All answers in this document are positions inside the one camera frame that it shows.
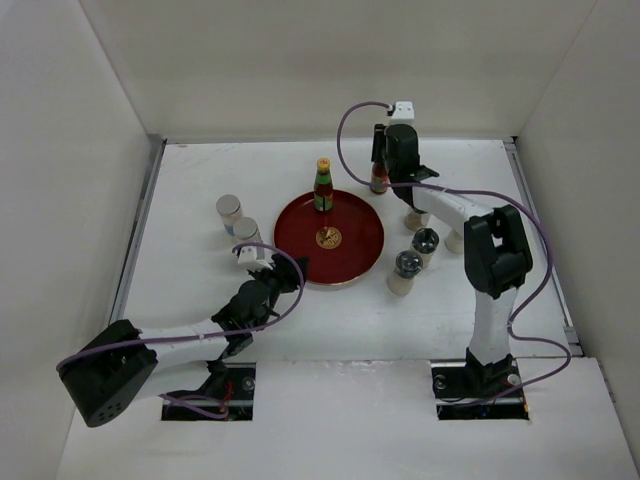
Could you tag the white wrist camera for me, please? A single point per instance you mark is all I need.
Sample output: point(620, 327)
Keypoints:
point(249, 259)
point(401, 112)

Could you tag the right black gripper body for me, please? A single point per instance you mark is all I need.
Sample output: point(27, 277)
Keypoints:
point(380, 149)

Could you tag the aluminium frame rail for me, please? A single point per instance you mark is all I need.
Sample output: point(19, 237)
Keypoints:
point(126, 273)
point(547, 316)

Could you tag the silver-lid salt jar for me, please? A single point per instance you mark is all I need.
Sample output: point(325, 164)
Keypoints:
point(229, 209)
point(246, 229)

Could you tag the round red tray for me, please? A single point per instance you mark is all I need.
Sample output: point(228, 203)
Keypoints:
point(340, 245)

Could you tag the green-label sauce bottle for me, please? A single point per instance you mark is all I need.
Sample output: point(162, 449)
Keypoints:
point(323, 186)
point(379, 178)

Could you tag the white bottle black cap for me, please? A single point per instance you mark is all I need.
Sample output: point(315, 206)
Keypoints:
point(454, 242)

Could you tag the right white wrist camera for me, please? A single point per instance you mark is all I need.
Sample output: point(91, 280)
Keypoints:
point(401, 112)

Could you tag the front grinder jar chrome top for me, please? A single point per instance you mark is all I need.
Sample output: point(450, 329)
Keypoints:
point(408, 264)

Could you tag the clear grinder jar black top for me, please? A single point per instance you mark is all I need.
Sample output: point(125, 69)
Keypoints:
point(425, 242)

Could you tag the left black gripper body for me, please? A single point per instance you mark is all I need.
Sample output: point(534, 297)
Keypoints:
point(277, 282)

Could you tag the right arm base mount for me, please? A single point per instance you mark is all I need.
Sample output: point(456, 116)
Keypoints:
point(461, 394)

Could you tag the far silver-lid salt jar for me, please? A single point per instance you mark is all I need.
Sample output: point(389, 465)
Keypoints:
point(229, 209)

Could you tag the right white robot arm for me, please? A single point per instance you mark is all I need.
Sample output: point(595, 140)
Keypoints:
point(496, 254)

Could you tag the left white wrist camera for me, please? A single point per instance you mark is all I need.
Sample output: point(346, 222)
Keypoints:
point(249, 259)

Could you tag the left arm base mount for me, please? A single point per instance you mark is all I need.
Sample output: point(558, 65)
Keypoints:
point(226, 395)

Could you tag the back brown spice jar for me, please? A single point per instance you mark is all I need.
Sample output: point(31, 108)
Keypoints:
point(416, 219)

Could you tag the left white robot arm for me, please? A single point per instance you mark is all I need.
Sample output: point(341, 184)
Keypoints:
point(185, 366)

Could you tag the near silver-lid salt jar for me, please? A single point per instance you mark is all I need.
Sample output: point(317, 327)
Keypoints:
point(246, 229)

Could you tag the right aluminium frame rail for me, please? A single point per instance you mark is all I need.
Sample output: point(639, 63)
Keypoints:
point(547, 316)

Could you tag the left aluminium frame rail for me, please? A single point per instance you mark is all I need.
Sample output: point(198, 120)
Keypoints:
point(126, 273)

